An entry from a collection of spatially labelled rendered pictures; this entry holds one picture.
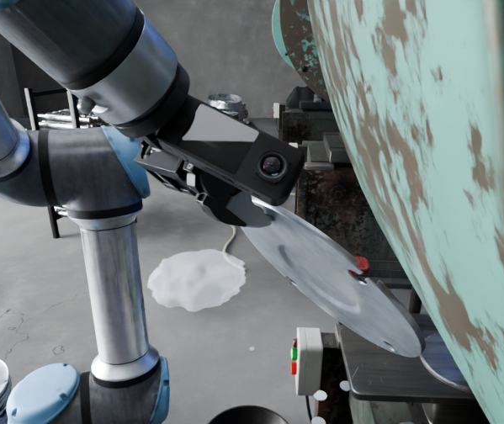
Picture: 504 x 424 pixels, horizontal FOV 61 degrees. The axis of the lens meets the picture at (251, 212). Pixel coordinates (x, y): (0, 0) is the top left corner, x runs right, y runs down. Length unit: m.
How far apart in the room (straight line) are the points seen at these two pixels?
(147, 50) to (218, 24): 6.86
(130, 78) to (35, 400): 0.63
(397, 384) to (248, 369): 1.20
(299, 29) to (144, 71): 1.55
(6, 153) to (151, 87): 0.35
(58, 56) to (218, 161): 0.13
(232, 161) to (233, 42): 6.82
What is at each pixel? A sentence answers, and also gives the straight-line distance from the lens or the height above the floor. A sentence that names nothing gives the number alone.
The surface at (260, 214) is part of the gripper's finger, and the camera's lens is 0.44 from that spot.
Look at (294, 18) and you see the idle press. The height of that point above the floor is 1.29.
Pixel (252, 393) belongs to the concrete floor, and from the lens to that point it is 1.72.
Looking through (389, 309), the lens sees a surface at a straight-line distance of 0.46.
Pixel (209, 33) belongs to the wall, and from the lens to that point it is 7.18.
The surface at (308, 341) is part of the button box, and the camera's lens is 0.95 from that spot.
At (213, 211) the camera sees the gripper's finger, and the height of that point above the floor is 1.07.
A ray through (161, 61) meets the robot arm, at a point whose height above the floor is 1.20.
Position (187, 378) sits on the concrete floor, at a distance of 1.79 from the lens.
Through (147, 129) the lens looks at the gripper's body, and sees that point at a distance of 0.33.
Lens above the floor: 1.22
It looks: 22 degrees down
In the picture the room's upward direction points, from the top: straight up
